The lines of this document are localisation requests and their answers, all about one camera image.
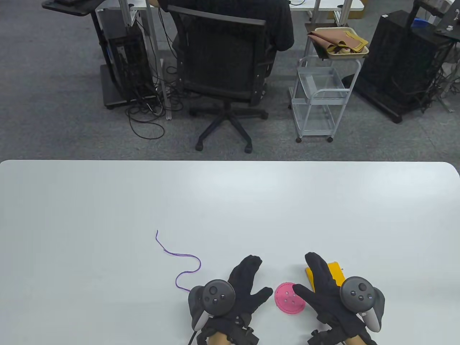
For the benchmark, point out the person's right hand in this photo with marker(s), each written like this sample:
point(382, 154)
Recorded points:
point(325, 298)

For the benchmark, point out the person's left hand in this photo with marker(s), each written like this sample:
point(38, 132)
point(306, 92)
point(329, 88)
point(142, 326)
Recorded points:
point(248, 287)

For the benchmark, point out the yellow felt square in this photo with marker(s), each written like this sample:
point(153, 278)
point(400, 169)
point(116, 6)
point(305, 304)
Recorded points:
point(337, 273)

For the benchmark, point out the pink felt button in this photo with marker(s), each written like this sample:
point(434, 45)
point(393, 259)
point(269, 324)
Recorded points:
point(287, 303)

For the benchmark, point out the purple thread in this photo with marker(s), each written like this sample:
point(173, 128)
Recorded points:
point(187, 256)

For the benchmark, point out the person's left forearm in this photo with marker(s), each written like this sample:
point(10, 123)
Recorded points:
point(220, 339)

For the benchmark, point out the person's right forearm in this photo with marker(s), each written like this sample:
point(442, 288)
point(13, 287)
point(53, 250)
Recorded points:
point(354, 340)

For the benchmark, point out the black mesh office chair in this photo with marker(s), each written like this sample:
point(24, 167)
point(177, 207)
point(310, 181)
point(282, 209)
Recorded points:
point(222, 61)

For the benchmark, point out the beige plastic tray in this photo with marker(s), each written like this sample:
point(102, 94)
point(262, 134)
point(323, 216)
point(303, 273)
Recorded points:
point(359, 54)

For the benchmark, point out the black equipment cabinet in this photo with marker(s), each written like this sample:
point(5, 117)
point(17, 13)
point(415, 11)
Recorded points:
point(395, 54)

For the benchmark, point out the black computer tower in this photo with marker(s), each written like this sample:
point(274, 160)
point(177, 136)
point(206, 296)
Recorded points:
point(129, 57)

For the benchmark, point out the brown cloth pieces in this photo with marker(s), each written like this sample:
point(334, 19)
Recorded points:
point(334, 37)

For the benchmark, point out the dark brown small table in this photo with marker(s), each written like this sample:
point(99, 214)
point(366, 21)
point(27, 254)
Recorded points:
point(309, 28)

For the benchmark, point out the brown cardboard box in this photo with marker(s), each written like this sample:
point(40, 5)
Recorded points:
point(355, 15)

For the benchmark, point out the white desk with metal legs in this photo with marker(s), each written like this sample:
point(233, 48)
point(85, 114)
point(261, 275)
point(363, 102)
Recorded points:
point(323, 4)

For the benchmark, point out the black equipment rack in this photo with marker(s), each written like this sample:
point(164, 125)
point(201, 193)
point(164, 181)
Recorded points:
point(431, 9)

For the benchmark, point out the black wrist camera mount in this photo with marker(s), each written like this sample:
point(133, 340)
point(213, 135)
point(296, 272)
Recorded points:
point(246, 334)
point(323, 337)

